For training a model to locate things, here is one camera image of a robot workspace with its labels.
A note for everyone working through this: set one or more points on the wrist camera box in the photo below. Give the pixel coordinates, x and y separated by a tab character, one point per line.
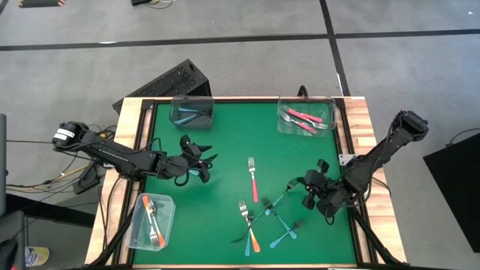
193	153
315	179

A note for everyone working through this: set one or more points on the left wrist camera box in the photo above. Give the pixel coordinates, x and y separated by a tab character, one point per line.
193	153

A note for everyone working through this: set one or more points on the wooden table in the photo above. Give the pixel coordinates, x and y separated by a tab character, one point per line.
129	112

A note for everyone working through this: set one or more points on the black bar with orange ends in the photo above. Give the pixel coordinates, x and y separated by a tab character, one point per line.
41	3

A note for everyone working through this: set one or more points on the black mesh computer tower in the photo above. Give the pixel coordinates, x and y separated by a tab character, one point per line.
168	80

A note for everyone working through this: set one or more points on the clear plastic bin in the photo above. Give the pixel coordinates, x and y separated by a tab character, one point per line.
330	112
165	202

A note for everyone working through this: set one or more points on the grey translucent plastic bin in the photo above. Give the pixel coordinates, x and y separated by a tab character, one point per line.
202	107

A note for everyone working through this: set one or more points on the dark grey chair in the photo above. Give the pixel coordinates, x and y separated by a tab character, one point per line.
11	240

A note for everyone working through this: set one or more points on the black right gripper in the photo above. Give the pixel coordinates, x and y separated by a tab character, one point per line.
333	200

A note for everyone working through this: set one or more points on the yellow white bag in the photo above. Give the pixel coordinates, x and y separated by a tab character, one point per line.
35	255

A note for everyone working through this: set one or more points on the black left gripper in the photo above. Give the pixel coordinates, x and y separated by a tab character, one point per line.
178	167

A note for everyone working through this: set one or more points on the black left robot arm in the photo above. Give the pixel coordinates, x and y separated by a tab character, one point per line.
112	153

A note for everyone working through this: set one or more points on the small black bracket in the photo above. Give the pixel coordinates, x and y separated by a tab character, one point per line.
303	92

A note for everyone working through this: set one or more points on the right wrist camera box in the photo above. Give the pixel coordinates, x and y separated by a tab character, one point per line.
315	179

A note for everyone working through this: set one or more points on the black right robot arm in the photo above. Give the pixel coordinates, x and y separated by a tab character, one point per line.
375	157

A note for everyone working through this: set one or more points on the large black panel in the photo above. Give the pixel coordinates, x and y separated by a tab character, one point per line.
457	187

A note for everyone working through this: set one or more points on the black power adapter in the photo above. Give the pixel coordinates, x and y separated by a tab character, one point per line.
86	182

